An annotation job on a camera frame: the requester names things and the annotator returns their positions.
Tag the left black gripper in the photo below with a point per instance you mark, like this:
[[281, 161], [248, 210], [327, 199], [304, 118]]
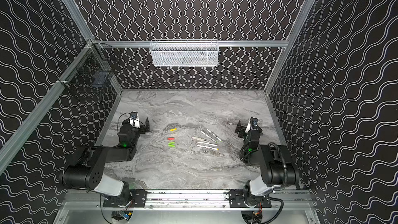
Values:
[[142, 127]]

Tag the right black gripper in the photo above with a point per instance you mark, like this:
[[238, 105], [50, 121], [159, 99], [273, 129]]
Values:
[[244, 130]]

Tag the white pen green tip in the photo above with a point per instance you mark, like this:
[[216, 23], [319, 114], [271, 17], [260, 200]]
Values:
[[209, 144]]

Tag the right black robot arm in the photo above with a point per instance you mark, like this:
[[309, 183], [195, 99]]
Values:
[[277, 169]]

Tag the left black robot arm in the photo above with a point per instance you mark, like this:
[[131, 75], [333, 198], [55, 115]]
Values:
[[85, 169]]

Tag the white pen red tip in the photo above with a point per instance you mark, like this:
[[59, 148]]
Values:
[[201, 139]]

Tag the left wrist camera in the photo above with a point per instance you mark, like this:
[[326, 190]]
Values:
[[134, 120]]

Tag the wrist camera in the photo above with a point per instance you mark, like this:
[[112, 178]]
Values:
[[134, 120], [252, 125]]

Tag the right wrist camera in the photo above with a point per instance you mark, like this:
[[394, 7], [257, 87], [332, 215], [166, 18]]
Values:
[[252, 125]]

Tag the white wire mesh basket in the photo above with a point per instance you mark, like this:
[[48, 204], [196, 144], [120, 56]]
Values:
[[184, 52]]

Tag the black wire mesh basket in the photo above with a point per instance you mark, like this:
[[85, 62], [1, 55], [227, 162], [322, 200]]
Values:
[[91, 79]]

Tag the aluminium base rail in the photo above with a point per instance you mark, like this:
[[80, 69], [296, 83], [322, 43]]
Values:
[[164, 200]]

